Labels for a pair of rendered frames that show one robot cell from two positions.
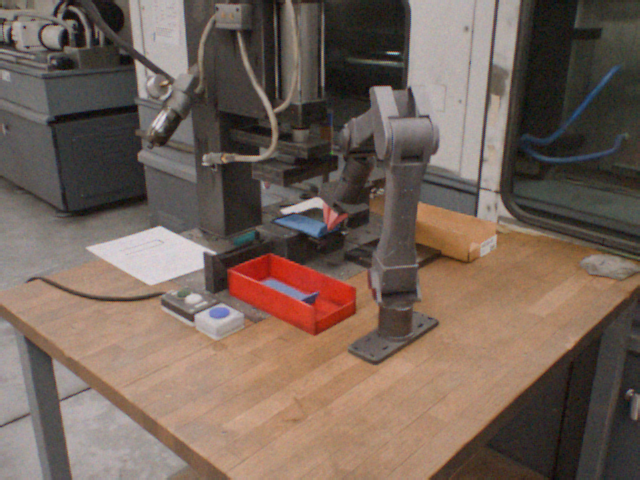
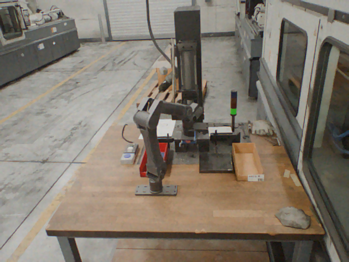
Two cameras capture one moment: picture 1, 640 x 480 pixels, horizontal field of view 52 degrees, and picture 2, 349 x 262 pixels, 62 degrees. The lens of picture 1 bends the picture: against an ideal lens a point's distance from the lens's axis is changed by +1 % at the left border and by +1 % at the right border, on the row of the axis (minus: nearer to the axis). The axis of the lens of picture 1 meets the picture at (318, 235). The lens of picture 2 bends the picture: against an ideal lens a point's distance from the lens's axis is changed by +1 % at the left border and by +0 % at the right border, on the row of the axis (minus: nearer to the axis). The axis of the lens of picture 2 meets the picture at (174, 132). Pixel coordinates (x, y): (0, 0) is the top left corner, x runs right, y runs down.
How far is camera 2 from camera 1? 122 cm
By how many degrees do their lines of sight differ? 49
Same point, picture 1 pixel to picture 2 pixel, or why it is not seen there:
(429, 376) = (138, 208)
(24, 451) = not seen: hidden behind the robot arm
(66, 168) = (252, 79)
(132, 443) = not seen: hidden behind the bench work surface
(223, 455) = (70, 192)
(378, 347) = (143, 190)
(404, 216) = (147, 148)
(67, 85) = (260, 44)
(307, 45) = (185, 67)
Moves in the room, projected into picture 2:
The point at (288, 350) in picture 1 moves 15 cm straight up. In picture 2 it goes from (127, 177) to (123, 152)
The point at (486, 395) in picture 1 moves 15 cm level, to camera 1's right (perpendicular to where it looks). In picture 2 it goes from (138, 224) to (160, 246)
